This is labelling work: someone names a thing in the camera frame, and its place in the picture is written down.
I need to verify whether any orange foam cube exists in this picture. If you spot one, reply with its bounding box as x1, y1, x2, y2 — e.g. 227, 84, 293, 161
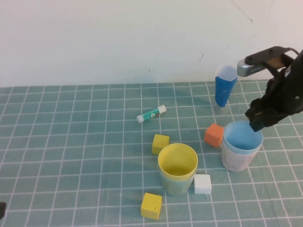
204, 123, 225, 148

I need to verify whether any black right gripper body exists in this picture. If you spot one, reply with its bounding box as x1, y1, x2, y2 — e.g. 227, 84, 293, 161
260, 49, 303, 115

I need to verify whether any light blue plastic cup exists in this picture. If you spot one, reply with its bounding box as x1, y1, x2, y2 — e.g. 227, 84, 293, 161
222, 120, 264, 156

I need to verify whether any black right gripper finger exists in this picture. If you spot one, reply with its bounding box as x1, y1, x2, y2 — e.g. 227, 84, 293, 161
250, 111, 285, 132
245, 98, 270, 121

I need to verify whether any pink plastic cup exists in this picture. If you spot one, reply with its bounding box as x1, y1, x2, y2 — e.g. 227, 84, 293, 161
221, 139, 261, 173

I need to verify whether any yellow plastic cup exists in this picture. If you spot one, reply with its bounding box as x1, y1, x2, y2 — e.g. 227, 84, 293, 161
158, 143, 198, 182

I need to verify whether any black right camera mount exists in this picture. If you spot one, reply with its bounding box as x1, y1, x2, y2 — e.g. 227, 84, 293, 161
244, 46, 294, 71

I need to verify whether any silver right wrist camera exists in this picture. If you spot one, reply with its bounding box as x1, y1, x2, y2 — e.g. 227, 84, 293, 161
237, 59, 266, 78

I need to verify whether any white foam cube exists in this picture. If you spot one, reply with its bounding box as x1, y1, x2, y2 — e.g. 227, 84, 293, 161
194, 174, 212, 194

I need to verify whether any green white glue stick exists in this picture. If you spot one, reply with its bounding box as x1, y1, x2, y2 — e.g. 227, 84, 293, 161
136, 105, 167, 123

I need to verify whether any green plastic cup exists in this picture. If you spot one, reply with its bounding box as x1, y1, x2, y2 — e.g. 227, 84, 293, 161
158, 166, 197, 196

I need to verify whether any yellow foam cube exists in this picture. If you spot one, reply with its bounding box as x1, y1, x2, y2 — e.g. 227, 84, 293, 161
141, 192, 163, 220
151, 134, 170, 156

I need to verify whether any dark blue tapered cup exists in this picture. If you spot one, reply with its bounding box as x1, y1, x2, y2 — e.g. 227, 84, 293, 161
214, 65, 238, 112

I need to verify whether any green checked tablecloth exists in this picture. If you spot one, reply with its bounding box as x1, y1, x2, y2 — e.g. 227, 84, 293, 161
0, 79, 303, 227

